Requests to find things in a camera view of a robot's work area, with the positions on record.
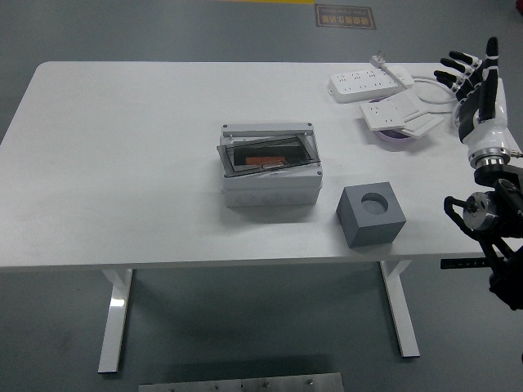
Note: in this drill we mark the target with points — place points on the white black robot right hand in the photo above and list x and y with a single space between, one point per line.
488 130

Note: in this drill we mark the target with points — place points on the grey block with round hole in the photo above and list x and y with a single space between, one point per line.
367 228

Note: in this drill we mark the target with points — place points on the smoky transparent box lid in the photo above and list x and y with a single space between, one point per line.
286 167

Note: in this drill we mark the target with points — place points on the orange cylindrical battery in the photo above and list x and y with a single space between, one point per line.
265 160

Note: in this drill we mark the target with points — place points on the grey plastic junction box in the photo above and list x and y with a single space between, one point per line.
269 192

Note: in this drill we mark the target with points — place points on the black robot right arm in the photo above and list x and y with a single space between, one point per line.
496 173

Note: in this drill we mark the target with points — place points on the flat white socket panel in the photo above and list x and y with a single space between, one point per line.
425 122

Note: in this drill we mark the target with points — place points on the purple round disc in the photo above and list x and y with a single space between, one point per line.
396 138

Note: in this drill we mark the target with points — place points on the small white power strip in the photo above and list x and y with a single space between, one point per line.
388 114

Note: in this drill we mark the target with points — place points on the white power plug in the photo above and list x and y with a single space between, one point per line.
398 75

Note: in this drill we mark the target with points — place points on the black perforated bar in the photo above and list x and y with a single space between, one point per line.
461 263

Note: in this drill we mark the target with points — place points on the large white power strip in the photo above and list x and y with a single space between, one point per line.
359 87

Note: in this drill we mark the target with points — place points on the brown floor sign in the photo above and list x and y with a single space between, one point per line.
345 16

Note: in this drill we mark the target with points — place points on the white table leg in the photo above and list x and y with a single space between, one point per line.
114 318
402 318

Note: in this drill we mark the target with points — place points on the grey metal plate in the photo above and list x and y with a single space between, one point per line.
241 384

